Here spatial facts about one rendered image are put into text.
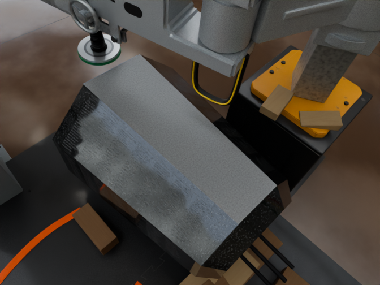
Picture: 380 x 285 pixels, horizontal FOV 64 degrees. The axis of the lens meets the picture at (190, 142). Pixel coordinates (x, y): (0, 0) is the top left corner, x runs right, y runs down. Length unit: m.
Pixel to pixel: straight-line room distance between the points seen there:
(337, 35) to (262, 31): 0.45
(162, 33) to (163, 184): 0.62
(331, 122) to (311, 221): 0.87
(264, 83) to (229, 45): 0.75
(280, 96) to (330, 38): 0.39
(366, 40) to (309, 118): 0.45
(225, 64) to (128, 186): 0.71
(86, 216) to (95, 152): 0.60
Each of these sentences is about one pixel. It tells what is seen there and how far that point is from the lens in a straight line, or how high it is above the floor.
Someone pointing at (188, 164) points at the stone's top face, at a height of 0.87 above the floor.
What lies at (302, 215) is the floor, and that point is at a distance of 2.36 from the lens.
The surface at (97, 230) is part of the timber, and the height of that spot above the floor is 0.14.
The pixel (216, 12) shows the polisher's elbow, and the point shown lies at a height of 1.44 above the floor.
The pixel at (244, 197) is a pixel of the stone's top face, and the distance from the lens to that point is 1.29.
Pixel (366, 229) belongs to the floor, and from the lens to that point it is 2.54.
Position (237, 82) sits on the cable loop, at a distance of 1.28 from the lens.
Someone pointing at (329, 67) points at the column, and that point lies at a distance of 1.69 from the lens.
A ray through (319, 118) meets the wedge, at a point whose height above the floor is 0.81.
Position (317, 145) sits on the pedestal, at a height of 0.74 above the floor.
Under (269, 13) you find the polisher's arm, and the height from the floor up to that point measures 1.43.
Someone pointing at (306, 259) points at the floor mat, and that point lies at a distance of 2.25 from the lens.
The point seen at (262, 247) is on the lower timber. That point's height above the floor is 0.13.
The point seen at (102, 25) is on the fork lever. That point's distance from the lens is 1.49.
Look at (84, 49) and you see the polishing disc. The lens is 1.73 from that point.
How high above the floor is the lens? 2.02
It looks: 57 degrees down
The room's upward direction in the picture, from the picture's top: 8 degrees clockwise
